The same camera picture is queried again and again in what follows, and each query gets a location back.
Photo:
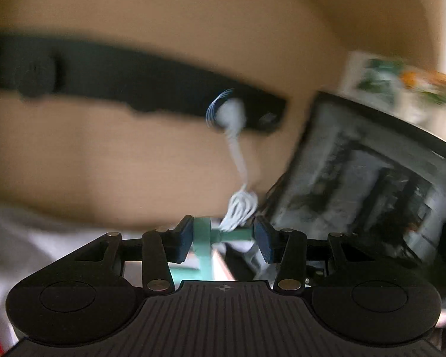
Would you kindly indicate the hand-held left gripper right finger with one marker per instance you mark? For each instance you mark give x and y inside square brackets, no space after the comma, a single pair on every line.
[264,241]

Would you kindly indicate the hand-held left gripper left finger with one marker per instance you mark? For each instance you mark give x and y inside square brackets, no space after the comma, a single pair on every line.
[183,238]

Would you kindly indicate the green plastic piece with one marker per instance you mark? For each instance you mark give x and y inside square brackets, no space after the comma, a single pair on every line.
[202,238]

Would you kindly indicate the black framed screen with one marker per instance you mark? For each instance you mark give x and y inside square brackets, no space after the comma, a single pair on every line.
[364,186]

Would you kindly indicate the white cloth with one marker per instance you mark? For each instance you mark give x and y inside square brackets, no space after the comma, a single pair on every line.
[18,245]

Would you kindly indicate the black power strip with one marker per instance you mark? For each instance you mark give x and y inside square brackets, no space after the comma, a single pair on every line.
[126,81]

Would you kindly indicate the green and orange printed packet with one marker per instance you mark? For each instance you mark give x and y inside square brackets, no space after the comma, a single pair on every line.
[386,78]

